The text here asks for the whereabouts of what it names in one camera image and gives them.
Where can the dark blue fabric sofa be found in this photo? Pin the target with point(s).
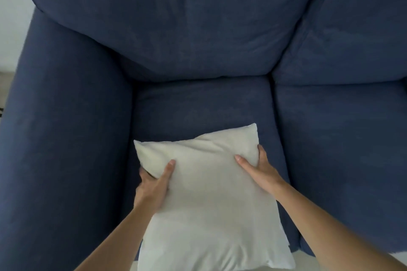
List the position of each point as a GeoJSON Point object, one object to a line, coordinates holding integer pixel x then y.
{"type": "Point", "coordinates": [63, 153]}

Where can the blue sofa seat cushion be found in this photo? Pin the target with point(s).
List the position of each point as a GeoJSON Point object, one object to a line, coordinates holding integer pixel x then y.
{"type": "Point", "coordinates": [197, 105]}
{"type": "Point", "coordinates": [343, 153]}

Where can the white pillow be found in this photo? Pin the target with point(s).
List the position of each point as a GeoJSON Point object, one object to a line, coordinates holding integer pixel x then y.
{"type": "Point", "coordinates": [213, 204]}

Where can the blue sofa back cushion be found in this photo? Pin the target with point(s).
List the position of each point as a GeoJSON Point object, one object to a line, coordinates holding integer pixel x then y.
{"type": "Point", "coordinates": [353, 32]}
{"type": "Point", "coordinates": [178, 16]}

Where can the person's right forearm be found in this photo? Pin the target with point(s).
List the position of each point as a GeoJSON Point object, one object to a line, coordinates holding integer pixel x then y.
{"type": "Point", "coordinates": [330, 232]}

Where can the person's left hand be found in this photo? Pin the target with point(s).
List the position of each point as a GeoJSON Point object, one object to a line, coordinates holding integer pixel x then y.
{"type": "Point", "coordinates": [151, 191]}

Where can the person's right hand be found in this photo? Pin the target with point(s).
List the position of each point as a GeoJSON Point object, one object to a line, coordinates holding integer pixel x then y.
{"type": "Point", "coordinates": [265, 175]}

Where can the person's left thumb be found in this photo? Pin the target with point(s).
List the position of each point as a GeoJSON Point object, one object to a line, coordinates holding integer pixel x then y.
{"type": "Point", "coordinates": [167, 172]}

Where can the person's right thumb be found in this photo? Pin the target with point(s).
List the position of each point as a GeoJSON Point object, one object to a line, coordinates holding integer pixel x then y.
{"type": "Point", "coordinates": [246, 163]}

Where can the person's left forearm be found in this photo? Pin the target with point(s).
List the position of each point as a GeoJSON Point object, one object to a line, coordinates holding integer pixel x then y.
{"type": "Point", "coordinates": [111, 242]}

